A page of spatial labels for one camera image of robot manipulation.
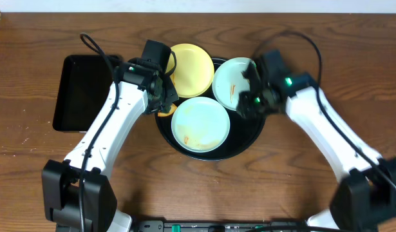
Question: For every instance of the round black tray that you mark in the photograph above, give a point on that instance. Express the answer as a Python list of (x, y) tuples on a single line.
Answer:
[(243, 132)]

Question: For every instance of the mint green plate front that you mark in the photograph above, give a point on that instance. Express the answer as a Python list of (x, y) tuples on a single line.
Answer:
[(200, 124)]

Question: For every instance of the orange green scrub sponge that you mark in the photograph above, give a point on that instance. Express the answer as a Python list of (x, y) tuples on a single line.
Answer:
[(167, 111)]

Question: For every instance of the rectangular black tray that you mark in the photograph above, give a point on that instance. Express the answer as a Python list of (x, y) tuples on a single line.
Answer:
[(83, 89)]

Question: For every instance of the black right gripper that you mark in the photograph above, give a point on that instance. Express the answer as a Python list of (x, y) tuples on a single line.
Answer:
[(248, 111)]

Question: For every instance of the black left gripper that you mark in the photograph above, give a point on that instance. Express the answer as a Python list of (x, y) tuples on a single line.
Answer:
[(170, 96)]

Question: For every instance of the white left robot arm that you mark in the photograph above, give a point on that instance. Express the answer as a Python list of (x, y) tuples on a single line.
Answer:
[(76, 191)]

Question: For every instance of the mint green plate with streak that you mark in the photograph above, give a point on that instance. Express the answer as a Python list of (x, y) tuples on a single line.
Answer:
[(229, 82)]

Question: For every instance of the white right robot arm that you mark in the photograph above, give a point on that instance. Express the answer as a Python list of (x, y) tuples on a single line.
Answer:
[(366, 192)]

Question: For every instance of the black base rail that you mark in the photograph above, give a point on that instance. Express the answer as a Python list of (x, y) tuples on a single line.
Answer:
[(162, 226)]

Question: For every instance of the yellow plate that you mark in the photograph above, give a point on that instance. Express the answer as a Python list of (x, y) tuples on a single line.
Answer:
[(194, 70)]

